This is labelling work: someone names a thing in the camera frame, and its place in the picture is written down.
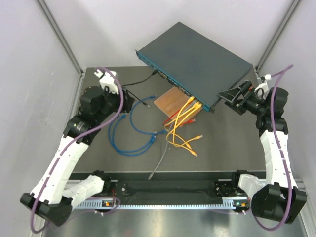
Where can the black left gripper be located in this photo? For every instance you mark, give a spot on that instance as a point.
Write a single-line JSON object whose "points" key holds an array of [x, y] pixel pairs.
{"points": [[128, 100]]}

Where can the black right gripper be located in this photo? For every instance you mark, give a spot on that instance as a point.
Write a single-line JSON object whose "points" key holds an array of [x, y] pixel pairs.
{"points": [[247, 91]]}

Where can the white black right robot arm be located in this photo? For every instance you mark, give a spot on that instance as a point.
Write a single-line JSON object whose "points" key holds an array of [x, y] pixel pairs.
{"points": [[273, 135]]}

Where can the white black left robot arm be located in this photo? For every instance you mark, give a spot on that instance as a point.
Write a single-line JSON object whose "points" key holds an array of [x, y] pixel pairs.
{"points": [[49, 199]]}

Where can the wooden base board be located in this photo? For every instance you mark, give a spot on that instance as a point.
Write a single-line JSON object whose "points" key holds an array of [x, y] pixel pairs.
{"points": [[171, 102]]}

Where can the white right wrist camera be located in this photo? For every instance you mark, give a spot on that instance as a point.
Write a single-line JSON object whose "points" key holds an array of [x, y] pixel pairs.
{"points": [[262, 83]]}

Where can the dark blue network switch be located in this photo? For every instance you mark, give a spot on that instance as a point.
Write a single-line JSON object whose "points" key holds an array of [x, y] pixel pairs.
{"points": [[194, 64]]}

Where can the aluminium frame rail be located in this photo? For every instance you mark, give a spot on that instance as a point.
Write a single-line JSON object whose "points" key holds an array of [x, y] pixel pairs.
{"points": [[270, 199]]}

